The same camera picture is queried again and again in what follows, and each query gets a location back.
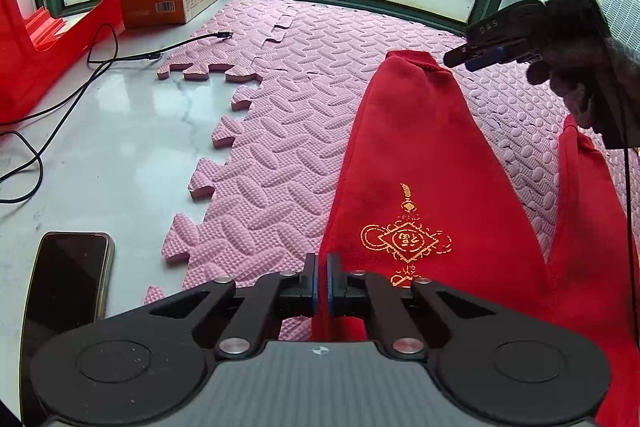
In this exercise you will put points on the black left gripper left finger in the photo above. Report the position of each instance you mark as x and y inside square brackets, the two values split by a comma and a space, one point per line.
[233, 322]

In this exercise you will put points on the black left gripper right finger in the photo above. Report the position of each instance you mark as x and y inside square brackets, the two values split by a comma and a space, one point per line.
[405, 323]

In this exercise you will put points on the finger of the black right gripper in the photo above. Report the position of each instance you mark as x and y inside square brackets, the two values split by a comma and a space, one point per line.
[475, 58]

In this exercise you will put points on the red knitted garment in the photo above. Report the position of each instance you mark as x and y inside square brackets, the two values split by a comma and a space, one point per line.
[421, 194]

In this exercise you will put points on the black smartphone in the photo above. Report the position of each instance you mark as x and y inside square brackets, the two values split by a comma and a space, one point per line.
[67, 290]

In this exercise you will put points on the pink foam puzzle mat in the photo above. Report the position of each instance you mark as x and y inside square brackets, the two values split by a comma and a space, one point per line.
[269, 203]

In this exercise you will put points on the red plastic stool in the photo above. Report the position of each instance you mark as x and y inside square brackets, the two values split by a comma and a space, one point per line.
[37, 48]

